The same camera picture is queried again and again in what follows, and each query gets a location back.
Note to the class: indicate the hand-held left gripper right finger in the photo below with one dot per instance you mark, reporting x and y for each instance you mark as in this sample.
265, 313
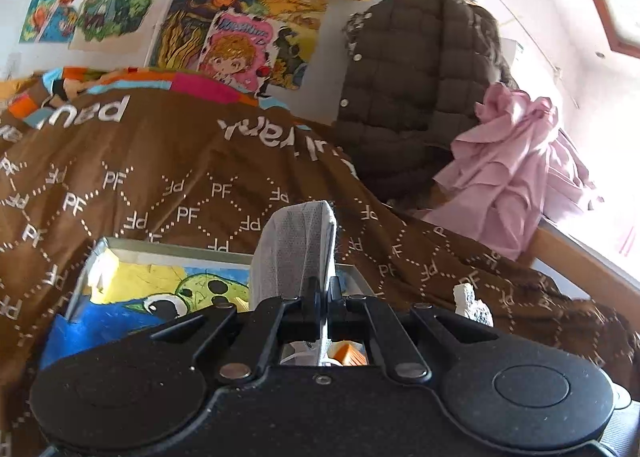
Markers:
336, 304

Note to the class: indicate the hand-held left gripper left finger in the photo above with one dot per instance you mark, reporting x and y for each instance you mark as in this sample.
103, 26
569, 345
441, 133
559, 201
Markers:
312, 302

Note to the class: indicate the grey face mask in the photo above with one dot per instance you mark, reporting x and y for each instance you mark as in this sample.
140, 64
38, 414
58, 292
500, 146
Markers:
295, 247

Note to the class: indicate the shallow box with cartoon print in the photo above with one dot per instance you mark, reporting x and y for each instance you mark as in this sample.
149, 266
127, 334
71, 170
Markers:
165, 251

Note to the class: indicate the orange cup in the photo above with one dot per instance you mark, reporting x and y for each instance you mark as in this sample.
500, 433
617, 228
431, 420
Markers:
350, 354

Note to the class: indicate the white fluffy cloth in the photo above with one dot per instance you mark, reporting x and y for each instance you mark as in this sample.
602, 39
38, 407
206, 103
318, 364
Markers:
470, 302

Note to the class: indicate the colourful drawing sheet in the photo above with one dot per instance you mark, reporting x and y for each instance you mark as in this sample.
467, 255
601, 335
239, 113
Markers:
150, 282

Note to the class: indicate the pink garment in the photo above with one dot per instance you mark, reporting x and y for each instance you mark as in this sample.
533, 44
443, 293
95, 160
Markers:
505, 172

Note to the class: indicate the brown quilted jacket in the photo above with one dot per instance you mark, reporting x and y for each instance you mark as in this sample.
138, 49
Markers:
410, 102

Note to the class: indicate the brown printed blanket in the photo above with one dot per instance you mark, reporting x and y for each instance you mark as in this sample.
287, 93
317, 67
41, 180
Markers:
150, 152

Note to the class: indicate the pink-bordered cartoon figure drawing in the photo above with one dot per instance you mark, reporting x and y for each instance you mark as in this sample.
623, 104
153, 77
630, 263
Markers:
235, 57

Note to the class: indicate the orange landscape drawing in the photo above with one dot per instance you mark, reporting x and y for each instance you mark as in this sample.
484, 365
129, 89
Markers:
295, 2

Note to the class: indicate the underwater fish painting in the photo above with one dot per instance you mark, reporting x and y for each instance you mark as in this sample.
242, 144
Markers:
200, 7

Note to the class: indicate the blond green-cap figure drawing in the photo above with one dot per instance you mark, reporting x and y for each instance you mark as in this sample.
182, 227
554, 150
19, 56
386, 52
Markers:
125, 2

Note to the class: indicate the wooden bed frame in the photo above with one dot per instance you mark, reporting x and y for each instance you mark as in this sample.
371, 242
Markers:
590, 267

